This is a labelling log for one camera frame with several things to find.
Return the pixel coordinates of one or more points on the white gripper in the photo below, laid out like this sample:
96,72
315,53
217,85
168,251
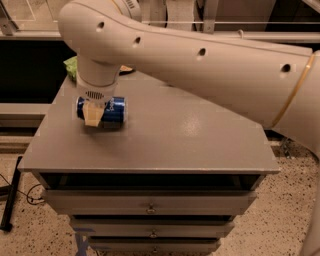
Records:
96,94

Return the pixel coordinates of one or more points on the blue pepsi can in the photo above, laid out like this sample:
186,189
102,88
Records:
115,110

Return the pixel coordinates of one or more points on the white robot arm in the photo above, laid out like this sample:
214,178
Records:
275,85

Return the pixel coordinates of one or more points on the green snack bag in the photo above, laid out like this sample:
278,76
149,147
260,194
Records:
71,67

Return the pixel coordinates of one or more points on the top grey drawer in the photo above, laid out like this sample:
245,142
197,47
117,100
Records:
148,202

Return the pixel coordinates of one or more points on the grey drawer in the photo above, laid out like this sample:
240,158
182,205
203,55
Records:
154,228
154,246
148,202

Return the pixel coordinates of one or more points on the grey drawer cabinet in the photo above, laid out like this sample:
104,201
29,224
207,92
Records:
171,141

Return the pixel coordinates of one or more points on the black floor stand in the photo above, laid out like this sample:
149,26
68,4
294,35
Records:
5,225

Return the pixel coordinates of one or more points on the middle grey drawer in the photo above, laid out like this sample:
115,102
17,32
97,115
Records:
154,228

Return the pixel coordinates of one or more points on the bottom grey drawer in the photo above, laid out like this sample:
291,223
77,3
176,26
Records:
154,246

